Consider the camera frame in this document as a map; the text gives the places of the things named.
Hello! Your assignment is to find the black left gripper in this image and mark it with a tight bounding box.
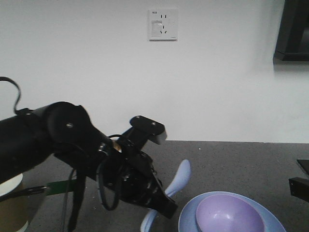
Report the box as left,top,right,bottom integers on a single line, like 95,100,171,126
96,140,178,218

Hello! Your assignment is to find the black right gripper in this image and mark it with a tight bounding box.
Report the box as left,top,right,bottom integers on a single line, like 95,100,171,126
289,177,309,202

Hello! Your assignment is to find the light blue spoon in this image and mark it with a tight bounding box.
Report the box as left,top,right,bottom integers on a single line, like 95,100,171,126
140,159,191,232

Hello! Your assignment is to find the purple bowl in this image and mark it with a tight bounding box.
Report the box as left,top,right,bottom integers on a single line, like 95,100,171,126
196,194,265,232

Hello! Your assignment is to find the brown paper cup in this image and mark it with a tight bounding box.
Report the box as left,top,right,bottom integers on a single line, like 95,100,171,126
0,174,28,232

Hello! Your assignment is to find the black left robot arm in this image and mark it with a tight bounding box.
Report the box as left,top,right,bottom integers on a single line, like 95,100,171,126
0,102,177,218

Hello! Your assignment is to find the light blue plate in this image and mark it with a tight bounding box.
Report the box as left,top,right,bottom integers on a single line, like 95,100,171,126
178,191,286,232

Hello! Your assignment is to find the black cooktop edge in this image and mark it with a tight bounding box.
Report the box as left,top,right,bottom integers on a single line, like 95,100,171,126
297,159,309,175

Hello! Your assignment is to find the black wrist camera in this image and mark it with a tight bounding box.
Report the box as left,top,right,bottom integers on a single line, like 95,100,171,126
123,116,167,150

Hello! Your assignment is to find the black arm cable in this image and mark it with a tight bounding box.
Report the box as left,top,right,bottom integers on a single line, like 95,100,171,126
0,76,22,114

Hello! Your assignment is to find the white wall socket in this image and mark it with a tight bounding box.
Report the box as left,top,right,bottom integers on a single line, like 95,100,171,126
147,9,178,41

